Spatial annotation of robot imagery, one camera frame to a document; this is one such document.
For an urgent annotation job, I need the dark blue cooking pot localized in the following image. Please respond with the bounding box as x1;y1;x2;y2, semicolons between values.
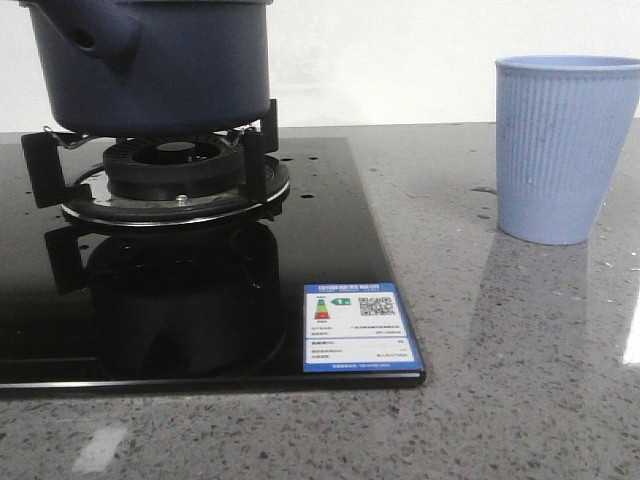
22;1;270;137

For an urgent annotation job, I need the light blue ribbed cup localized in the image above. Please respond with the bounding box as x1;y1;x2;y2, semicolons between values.
496;55;639;245

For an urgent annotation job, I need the black metal pot support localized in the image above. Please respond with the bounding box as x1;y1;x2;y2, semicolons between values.
21;100;290;229

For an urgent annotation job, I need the black glass gas stove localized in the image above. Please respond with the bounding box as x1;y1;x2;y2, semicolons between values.
0;136;427;391

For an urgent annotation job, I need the blue energy label sticker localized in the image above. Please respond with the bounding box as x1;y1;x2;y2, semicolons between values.
303;283;422;374

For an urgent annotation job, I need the black gas burner head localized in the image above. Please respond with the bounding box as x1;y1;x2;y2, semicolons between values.
103;134;244;201

